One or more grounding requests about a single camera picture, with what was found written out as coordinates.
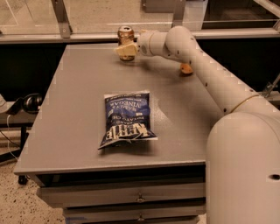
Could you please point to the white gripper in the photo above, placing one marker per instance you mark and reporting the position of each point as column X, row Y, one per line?
column 143, row 42

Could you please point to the orange soda can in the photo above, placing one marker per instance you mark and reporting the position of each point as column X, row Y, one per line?
column 125, row 35

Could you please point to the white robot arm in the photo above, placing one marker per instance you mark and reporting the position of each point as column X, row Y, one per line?
column 243, row 147

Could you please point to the blue chip bag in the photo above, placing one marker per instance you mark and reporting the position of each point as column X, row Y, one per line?
column 128, row 118

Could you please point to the orange fruit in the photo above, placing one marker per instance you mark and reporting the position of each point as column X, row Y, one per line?
column 186, row 68

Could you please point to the black headphones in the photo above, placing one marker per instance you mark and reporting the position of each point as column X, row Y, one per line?
column 29, row 104

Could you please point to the grey drawer cabinet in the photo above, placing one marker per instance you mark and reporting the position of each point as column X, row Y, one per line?
column 121, row 143

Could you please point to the upper grey drawer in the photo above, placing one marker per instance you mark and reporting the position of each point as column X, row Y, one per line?
column 98, row 195

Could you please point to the grey drawer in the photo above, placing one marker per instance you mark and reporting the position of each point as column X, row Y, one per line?
column 98, row 195
column 136, row 213

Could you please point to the lower grey drawer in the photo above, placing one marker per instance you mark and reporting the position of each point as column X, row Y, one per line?
column 136, row 213

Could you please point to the right metal bracket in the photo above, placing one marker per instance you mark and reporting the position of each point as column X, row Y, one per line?
column 178, row 12

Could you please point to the metal bracket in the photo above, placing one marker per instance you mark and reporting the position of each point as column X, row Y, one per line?
column 178, row 12
column 60, row 12

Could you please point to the left metal bracket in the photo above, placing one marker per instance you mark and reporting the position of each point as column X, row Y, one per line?
column 60, row 12

